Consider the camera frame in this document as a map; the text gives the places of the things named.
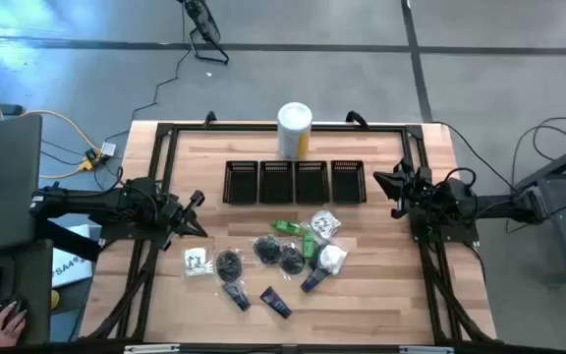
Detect white puff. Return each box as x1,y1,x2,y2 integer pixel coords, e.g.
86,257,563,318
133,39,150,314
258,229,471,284
314,240,351,276

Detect white yellow wipes canister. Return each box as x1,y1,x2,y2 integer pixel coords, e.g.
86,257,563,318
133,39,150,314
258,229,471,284
276,101,313,161

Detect black floor fan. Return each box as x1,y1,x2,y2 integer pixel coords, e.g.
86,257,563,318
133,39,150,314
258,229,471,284
177,0,230,66

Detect black fan power cable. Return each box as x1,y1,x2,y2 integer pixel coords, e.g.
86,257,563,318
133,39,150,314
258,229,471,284
103,4,194,144

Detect white cardboard box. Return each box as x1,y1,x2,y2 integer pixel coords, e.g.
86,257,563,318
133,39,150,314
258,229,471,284
50,223,102,289

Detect dark operator desk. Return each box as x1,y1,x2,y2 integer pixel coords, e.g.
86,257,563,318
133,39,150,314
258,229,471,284
0,239,54,348

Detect yellow extension cable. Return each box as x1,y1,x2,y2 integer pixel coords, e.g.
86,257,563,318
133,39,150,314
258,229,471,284
0,81,102,181

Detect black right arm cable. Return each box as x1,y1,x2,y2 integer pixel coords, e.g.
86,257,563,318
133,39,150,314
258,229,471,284
429,120,520,194

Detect silver metal bracket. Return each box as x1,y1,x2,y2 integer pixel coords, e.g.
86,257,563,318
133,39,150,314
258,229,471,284
399,345,456,354
124,343,181,354

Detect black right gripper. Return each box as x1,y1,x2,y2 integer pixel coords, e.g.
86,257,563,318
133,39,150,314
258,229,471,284
372,157,434,221

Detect printed white pouch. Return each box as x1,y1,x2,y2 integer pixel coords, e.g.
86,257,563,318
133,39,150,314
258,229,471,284
310,209,343,241

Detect black computer mouse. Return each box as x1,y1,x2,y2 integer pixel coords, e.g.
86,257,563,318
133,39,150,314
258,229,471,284
0,293,31,321

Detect grey metal desk frame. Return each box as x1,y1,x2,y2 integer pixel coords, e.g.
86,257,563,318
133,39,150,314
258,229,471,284
511,135,566,289

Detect white items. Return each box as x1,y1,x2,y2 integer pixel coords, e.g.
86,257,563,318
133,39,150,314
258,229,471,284
183,245,214,279

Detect black floor cable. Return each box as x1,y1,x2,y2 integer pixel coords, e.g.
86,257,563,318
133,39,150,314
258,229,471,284
506,116,566,235

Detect black mesh item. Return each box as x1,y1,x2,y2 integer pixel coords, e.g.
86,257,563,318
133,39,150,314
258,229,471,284
213,248,245,285
252,234,283,266
277,243,308,276

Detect person's hand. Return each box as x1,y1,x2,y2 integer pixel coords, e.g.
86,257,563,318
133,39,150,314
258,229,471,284
0,300,28,349

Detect green travel bottle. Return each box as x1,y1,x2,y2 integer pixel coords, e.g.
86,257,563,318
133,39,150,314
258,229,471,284
270,219,304,236
302,228,317,260

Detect black slotted plastic basket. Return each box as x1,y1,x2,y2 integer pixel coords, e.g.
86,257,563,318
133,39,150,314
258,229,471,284
222,160,259,206
258,160,295,206
294,160,331,206
330,159,368,205

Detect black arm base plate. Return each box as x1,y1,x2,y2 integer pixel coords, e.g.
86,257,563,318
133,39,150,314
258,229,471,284
98,215,171,242
410,215,481,247

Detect black metal table frame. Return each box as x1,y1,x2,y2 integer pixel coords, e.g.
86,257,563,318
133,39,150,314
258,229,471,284
79,121,498,345

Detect dark grey monitor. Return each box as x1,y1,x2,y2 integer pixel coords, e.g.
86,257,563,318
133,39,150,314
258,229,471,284
0,113,43,257

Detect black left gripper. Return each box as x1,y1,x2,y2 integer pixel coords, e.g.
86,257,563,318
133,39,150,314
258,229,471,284
157,189,209,253

